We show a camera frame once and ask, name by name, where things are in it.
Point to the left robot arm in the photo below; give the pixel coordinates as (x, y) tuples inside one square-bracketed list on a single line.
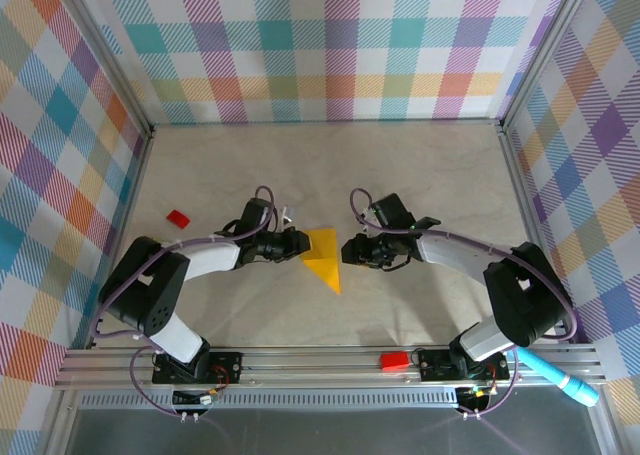
[(150, 285)]

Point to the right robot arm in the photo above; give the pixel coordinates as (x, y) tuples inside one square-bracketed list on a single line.
[(520, 290)]

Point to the grey metal sheet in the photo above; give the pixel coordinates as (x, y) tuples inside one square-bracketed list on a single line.
[(325, 435)]

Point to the small red curved block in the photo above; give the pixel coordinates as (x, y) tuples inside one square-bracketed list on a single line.
[(178, 219)]

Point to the red rectangular block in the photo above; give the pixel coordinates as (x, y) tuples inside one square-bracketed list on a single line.
[(395, 361)]

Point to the checked fabric panel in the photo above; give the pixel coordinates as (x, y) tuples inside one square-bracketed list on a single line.
[(325, 40), (45, 150), (600, 150)]

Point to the light blue cylinder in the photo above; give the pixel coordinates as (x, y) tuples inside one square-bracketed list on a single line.
[(575, 387)]

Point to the thin aluminium table rail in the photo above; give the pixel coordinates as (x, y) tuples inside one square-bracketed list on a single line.
[(325, 121)]

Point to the wide aluminium base rail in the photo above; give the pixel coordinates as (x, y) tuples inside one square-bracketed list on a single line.
[(310, 370)]

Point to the aluminium side rail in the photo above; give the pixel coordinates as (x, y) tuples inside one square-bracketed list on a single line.
[(132, 200), (531, 225)]

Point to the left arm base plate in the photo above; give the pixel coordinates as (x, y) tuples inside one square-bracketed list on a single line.
[(230, 365)]

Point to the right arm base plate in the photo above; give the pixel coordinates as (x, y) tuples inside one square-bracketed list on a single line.
[(435, 365)]

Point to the aluminium corner post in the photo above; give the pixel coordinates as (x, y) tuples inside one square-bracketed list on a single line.
[(117, 65), (542, 50)]

